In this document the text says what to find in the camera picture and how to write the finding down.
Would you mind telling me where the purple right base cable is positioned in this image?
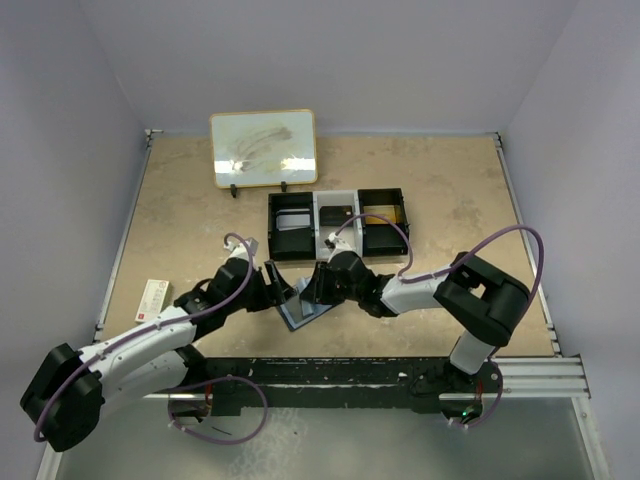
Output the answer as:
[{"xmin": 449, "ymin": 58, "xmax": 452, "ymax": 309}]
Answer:
[{"xmin": 447, "ymin": 362, "xmax": 505, "ymax": 432}]

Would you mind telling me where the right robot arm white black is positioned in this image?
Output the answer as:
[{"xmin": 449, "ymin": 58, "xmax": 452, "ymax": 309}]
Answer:
[{"xmin": 300, "ymin": 251, "xmax": 530, "ymax": 391}]

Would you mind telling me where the white card in tray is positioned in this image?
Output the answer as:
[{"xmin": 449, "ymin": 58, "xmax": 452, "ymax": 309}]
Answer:
[{"xmin": 275, "ymin": 208, "xmax": 313, "ymax": 231}]

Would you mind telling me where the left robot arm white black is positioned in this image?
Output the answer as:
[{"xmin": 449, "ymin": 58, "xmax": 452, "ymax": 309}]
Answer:
[{"xmin": 20, "ymin": 258, "xmax": 296, "ymax": 452}]

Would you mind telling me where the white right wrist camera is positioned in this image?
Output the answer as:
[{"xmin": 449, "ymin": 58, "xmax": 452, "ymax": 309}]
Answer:
[{"xmin": 324, "ymin": 232, "xmax": 353, "ymax": 257}]

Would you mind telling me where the black left tray compartment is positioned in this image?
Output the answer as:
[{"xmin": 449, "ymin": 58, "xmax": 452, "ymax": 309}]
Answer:
[{"xmin": 267, "ymin": 192, "xmax": 316, "ymax": 261}]

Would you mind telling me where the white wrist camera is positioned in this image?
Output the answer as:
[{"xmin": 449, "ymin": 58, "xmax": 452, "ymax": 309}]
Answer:
[
  {"xmin": 324, "ymin": 232, "xmax": 353, "ymax": 257},
  {"xmin": 224, "ymin": 237, "xmax": 259, "ymax": 261}
]

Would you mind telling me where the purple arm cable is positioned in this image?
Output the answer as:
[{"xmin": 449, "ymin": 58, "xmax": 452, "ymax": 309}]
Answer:
[
  {"xmin": 32, "ymin": 232, "xmax": 255, "ymax": 444},
  {"xmin": 332, "ymin": 214, "xmax": 545, "ymax": 321}
]

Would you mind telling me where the whiteboard with wooden frame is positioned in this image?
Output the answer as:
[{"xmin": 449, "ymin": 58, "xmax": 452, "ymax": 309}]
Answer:
[{"xmin": 209, "ymin": 109, "xmax": 318, "ymax": 189}]

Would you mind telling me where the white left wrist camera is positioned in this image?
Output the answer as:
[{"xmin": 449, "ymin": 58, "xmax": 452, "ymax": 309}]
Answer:
[{"xmin": 224, "ymin": 237, "xmax": 259, "ymax": 261}]

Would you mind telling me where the gold card in tray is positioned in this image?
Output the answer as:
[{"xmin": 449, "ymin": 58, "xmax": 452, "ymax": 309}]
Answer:
[{"xmin": 363, "ymin": 205, "xmax": 402, "ymax": 223}]

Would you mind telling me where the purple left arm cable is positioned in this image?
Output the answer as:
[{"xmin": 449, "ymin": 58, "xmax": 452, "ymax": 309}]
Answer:
[{"xmin": 32, "ymin": 232, "xmax": 255, "ymax": 444}]

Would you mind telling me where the blue leather card holder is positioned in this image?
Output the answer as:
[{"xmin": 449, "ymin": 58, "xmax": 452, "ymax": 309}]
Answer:
[{"xmin": 277, "ymin": 277, "xmax": 333, "ymax": 331}]

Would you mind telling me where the black tray compartment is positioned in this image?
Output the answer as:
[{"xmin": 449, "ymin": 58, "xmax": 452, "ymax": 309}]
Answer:
[
  {"xmin": 267, "ymin": 192, "xmax": 316, "ymax": 261},
  {"xmin": 357, "ymin": 188, "xmax": 410, "ymax": 257}
]

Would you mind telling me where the black right tray compartment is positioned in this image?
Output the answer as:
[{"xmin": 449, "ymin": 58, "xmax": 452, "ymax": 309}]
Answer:
[{"xmin": 357, "ymin": 188, "xmax": 410, "ymax": 257}]

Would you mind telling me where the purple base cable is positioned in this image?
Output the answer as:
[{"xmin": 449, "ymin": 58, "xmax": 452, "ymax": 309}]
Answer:
[
  {"xmin": 447, "ymin": 362, "xmax": 505, "ymax": 432},
  {"xmin": 167, "ymin": 374, "xmax": 270, "ymax": 444}
]

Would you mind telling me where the black card case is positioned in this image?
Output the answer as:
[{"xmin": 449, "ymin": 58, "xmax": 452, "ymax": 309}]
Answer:
[{"xmin": 319, "ymin": 205, "xmax": 353, "ymax": 227}]

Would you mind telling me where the white middle tray compartment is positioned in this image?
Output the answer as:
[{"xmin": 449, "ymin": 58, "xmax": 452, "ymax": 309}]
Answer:
[{"xmin": 312, "ymin": 190, "xmax": 364, "ymax": 260}]

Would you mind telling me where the aluminium frame rail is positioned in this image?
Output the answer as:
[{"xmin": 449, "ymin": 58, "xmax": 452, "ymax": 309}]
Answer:
[{"xmin": 496, "ymin": 323, "xmax": 591, "ymax": 399}]

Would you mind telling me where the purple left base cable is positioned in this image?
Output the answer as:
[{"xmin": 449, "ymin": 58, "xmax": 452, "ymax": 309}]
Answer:
[{"xmin": 167, "ymin": 374, "xmax": 270, "ymax": 444}]

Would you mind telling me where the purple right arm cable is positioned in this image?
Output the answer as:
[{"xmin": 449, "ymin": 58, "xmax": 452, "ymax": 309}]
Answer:
[{"xmin": 332, "ymin": 214, "xmax": 545, "ymax": 321}]

